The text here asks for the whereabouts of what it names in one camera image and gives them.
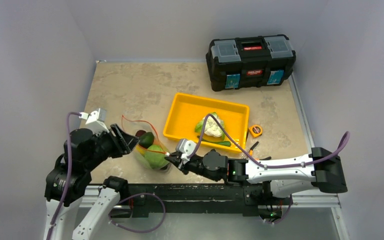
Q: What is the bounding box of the green cabbage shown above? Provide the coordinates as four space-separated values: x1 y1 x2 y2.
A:
144 144 169 170

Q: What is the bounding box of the white cauliflower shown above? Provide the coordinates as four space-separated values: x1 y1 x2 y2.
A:
194 112 225 141

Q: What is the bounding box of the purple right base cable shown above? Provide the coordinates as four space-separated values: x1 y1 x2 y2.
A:
263 197 296 225

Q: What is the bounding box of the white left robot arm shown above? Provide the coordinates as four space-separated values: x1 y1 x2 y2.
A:
43 123 140 240

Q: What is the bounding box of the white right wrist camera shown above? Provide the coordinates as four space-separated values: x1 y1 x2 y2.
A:
176 138 197 162

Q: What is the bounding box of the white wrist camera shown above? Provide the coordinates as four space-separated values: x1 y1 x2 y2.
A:
176 138 197 162
79 108 110 135

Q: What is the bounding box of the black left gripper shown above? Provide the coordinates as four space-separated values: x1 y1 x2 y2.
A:
84 122 140 169

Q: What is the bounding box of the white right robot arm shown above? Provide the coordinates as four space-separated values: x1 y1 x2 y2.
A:
164 147 348 204

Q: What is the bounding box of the black metal base frame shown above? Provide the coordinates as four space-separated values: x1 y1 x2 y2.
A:
47 180 342 220

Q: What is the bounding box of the dark green avocado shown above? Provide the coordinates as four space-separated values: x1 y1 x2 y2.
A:
138 132 155 149

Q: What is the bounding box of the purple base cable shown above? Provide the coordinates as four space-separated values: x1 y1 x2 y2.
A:
263 197 296 225
108 193 166 234

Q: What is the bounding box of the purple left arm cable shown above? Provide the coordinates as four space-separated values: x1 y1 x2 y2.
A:
46 111 82 240

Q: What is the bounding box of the green cucumber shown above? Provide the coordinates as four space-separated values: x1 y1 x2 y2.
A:
201 138 232 147

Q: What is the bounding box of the clear orange zip bag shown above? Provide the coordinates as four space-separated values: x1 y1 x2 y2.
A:
121 115 171 172

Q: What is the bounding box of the dark red plum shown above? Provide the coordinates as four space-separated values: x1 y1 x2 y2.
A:
135 130 146 137

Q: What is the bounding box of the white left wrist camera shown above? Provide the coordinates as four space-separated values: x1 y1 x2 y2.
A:
79 108 110 135

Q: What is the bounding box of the black plastic toolbox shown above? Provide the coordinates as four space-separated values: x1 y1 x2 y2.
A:
205 34 297 92

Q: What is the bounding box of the yellow plastic tray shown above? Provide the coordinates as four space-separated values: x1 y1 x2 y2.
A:
162 93 250 154

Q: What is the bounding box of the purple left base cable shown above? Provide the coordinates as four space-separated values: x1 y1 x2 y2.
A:
108 193 166 234

